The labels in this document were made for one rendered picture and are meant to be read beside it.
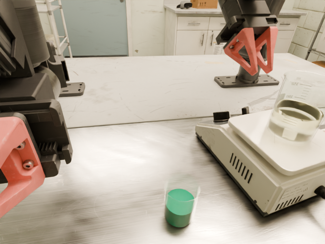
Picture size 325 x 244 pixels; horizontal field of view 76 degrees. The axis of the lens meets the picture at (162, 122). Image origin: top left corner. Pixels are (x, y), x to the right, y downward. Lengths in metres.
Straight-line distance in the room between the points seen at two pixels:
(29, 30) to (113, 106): 0.32
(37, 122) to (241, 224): 0.27
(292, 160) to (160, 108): 0.32
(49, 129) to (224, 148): 0.25
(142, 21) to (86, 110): 2.71
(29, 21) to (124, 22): 2.90
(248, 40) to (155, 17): 2.81
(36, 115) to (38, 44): 0.09
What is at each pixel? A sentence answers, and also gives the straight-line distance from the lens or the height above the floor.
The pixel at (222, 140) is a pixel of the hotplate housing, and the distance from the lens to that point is 0.35.
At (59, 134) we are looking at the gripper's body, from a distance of 0.21.
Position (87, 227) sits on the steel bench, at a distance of 0.31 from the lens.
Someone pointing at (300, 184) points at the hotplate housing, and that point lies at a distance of 0.31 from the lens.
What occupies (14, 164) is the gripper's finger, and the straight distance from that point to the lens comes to 0.19.
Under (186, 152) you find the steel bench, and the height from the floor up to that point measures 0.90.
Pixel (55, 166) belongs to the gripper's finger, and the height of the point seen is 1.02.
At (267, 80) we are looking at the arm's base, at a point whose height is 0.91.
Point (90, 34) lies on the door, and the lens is 3.18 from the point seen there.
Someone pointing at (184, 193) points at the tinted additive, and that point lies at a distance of 0.29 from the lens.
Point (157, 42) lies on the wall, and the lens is 3.25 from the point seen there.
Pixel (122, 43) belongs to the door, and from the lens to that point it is 3.19.
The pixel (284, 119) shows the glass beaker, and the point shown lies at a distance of 0.31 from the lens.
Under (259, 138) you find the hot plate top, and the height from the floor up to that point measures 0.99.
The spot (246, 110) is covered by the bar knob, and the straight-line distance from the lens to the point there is 0.43.
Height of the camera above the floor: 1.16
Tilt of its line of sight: 34 degrees down
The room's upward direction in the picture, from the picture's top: 3 degrees clockwise
